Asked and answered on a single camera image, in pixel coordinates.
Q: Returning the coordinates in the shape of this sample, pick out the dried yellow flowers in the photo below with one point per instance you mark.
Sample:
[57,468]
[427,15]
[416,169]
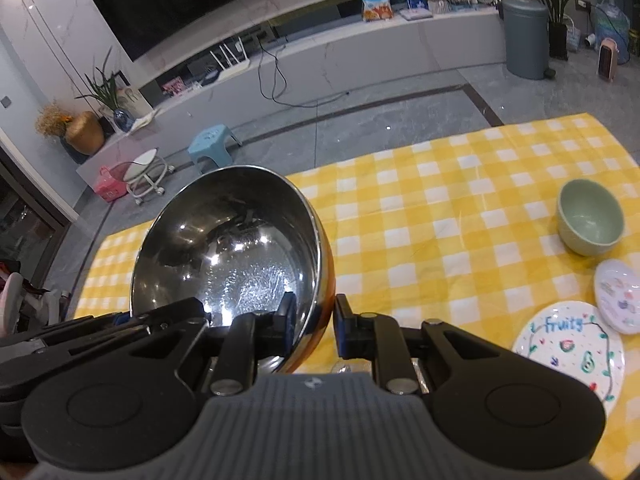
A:
[50,120]

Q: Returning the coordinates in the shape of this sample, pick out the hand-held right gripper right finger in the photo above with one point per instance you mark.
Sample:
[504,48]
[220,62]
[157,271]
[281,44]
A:
[341,325]

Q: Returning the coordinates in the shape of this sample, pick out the blue snack bag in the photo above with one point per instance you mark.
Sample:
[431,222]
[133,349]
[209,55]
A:
[374,2]

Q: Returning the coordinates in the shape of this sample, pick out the white router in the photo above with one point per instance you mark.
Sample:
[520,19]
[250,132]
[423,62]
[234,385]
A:
[235,67]

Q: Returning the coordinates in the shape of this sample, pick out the blue plastic stool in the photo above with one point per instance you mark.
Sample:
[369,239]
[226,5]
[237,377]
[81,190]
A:
[210,137]

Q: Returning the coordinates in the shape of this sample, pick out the green plant in blue vase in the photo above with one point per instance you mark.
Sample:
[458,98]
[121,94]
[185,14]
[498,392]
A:
[120,120]

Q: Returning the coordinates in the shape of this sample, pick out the green ceramic bowl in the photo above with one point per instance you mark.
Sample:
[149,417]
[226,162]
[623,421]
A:
[590,210]

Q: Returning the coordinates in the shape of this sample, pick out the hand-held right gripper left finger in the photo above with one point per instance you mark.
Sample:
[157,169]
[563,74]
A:
[288,317]

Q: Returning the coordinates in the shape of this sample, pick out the potted plant in black pot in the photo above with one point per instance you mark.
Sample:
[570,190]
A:
[557,40]

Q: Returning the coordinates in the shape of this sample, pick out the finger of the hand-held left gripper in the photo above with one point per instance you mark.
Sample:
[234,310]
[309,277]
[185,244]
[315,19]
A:
[122,318]

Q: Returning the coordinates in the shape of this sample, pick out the small white printed plate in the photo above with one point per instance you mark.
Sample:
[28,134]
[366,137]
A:
[620,295]

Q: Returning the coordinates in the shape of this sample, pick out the blue water jug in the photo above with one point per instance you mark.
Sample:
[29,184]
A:
[612,20]

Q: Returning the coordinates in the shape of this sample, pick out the white woven basket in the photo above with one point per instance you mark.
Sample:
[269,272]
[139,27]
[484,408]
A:
[574,35]

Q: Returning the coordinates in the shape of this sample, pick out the stainless steel bowl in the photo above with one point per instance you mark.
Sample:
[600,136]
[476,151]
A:
[225,240]

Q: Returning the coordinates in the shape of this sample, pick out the black television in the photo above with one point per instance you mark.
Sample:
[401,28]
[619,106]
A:
[200,0]

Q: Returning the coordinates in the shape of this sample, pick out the yellow checked tablecloth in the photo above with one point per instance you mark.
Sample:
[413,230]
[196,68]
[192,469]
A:
[425,235]

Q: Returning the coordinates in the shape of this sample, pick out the gold vase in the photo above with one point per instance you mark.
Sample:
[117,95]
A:
[85,132]

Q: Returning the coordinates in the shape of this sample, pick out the pink space heater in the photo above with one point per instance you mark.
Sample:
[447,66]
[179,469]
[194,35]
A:
[609,60]

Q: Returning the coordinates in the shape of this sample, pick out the white rolling stool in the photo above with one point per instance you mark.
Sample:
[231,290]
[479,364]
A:
[142,162]

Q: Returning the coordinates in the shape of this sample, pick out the grey television cabinet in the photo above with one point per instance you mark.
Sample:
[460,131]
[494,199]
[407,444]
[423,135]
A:
[375,45]

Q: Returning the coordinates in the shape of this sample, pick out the white fruit print plate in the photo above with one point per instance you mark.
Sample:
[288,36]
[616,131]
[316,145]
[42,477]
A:
[565,355]

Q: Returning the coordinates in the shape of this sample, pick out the grey pedal trash can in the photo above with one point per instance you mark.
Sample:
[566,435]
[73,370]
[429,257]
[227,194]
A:
[525,35]

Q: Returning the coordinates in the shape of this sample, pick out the wall outlet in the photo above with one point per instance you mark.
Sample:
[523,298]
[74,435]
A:
[583,4]

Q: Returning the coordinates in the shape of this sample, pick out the pink box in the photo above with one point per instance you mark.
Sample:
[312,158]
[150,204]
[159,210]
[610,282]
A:
[110,187]

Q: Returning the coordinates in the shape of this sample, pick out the white office chair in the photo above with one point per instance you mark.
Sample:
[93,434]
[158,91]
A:
[15,300]

